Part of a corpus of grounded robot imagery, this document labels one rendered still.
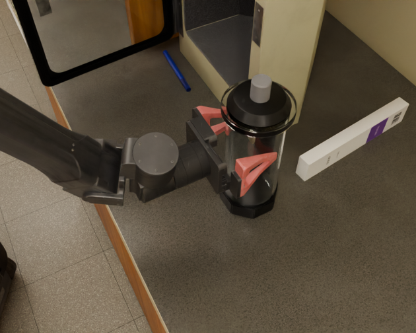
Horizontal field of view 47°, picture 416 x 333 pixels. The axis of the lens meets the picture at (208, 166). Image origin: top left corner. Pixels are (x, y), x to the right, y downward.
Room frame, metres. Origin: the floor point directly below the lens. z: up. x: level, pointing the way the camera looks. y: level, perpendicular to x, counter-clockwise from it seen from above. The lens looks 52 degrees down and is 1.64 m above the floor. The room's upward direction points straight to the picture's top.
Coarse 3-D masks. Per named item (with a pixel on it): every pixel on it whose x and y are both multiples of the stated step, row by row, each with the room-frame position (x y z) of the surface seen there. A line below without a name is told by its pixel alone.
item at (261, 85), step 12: (240, 84) 0.51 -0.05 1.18; (252, 84) 0.48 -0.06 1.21; (264, 84) 0.48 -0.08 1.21; (276, 84) 0.51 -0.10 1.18; (228, 96) 0.50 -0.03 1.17; (240, 96) 0.49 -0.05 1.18; (252, 96) 0.48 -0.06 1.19; (264, 96) 0.48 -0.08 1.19; (276, 96) 0.49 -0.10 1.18; (288, 96) 0.50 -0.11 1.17; (228, 108) 0.48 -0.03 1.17; (240, 108) 0.47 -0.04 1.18; (252, 108) 0.46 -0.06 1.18; (264, 108) 0.46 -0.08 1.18; (276, 108) 0.46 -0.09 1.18; (288, 108) 0.47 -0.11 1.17; (240, 120) 0.45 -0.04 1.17; (252, 120) 0.45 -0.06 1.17; (264, 120) 0.45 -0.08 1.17; (276, 120) 0.45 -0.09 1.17
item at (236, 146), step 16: (224, 96) 0.50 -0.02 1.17; (224, 112) 0.47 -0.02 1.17; (240, 128) 0.44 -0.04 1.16; (256, 128) 0.44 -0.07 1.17; (272, 128) 0.44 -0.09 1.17; (288, 128) 0.45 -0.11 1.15; (240, 144) 0.45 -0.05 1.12; (256, 144) 0.44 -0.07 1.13; (272, 144) 0.45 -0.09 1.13; (224, 160) 0.49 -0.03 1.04; (272, 176) 0.45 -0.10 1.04; (256, 192) 0.44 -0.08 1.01; (272, 192) 0.46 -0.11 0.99
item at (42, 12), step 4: (36, 0) 0.72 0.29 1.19; (40, 0) 0.72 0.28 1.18; (44, 0) 0.72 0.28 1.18; (48, 0) 0.73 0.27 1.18; (36, 4) 0.72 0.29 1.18; (40, 4) 0.72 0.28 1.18; (44, 4) 0.72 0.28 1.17; (48, 4) 0.73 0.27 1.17; (40, 8) 0.72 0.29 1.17; (44, 8) 0.72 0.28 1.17; (48, 8) 0.72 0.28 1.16; (40, 12) 0.72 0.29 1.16; (44, 12) 0.72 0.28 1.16; (48, 12) 0.72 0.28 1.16; (40, 16) 0.72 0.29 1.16
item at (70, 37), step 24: (72, 0) 0.76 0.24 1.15; (96, 0) 0.79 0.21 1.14; (120, 0) 0.82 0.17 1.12; (144, 0) 0.84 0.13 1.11; (48, 24) 0.74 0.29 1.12; (72, 24) 0.76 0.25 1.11; (96, 24) 0.78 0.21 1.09; (120, 24) 0.81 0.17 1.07; (144, 24) 0.84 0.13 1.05; (48, 48) 0.73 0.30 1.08; (72, 48) 0.75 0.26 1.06; (96, 48) 0.78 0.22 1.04; (120, 48) 0.81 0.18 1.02
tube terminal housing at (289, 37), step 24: (264, 0) 0.62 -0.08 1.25; (288, 0) 0.63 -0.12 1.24; (312, 0) 0.65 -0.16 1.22; (264, 24) 0.61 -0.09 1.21; (288, 24) 0.64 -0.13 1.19; (312, 24) 0.66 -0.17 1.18; (192, 48) 0.84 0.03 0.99; (264, 48) 0.62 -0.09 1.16; (288, 48) 0.64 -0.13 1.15; (312, 48) 0.66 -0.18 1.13; (216, 72) 0.74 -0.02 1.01; (264, 72) 0.62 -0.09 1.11; (288, 72) 0.64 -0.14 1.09; (216, 96) 0.74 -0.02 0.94
